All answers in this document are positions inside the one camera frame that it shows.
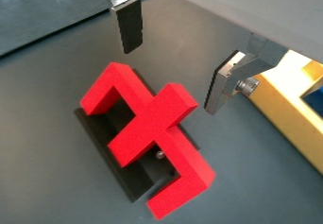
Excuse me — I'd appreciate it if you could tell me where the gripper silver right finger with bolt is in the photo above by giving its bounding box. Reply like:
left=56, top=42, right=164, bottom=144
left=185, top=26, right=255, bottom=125
left=203, top=33, right=288, bottom=114

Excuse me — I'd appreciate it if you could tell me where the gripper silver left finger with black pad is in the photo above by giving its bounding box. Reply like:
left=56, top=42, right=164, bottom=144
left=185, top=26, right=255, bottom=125
left=109, top=0, right=143, bottom=54

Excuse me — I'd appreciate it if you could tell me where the red E-shaped block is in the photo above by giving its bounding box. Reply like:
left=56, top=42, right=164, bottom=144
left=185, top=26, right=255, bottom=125
left=80, top=62, right=216, bottom=219

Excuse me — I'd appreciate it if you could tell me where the black angled bracket stand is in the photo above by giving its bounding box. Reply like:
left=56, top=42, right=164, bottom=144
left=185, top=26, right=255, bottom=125
left=73, top=68, right=200, bottom=203

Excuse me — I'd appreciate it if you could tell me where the blue rectangular block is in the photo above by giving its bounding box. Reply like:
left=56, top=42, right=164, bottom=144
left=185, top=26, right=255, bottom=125
left=303, top=86, right=323, bottom=118

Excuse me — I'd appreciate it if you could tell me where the yellow board with white top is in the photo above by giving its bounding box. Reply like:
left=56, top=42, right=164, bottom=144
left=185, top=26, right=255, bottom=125
left=248, top=50, right=323, bottom=175

